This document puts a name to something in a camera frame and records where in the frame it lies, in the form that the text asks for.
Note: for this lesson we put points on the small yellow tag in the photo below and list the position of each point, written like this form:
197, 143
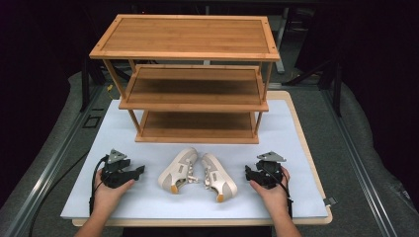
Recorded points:
109, 88

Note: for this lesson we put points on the person's right hand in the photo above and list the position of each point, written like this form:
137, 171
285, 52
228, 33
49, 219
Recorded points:
275, 197

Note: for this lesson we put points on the grey metal rail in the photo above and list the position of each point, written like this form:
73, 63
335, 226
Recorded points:
359, 171
49, 171

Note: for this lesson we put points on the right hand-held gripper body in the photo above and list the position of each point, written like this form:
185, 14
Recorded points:
270, 173

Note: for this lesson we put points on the person's left hand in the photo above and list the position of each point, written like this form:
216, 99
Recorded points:
105, 197

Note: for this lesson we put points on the black stand leg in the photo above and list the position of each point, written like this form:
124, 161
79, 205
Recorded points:
336, 89
85, 85

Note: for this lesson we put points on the beige sneaker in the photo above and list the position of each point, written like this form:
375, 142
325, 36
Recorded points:
179, 169
219, 177

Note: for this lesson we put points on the small grey clip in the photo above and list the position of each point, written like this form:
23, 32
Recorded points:
330, 201

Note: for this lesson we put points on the bamboo three-tier shoe rack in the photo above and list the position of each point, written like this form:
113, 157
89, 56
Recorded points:
184, 36

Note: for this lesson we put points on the white table mat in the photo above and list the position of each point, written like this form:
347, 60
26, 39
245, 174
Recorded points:
148, 200

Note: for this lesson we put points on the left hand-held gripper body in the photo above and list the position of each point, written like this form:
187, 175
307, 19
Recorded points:
113, 173

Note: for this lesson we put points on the white stand leg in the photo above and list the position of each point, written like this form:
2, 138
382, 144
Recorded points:
280, 42

